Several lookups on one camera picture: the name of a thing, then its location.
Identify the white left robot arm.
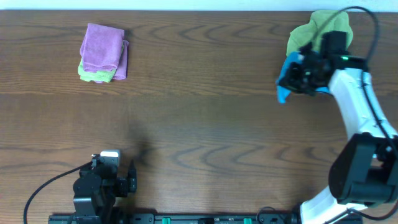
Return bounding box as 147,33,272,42
73,157,137,224

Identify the blue microfiber cloth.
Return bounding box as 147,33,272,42
276,52,331,104

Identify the crumpled green microfiber cloth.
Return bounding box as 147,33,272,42
286,10,354,57

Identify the folded purple cloth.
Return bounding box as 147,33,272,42
94,40,129,83
80,23,124,73

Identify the folded green cloth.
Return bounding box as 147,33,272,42
78,60,105,82

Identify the folded purple cloth bottom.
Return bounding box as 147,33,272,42
94,40,129,83

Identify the folded purple cloth top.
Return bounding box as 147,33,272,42
80,23,124,73

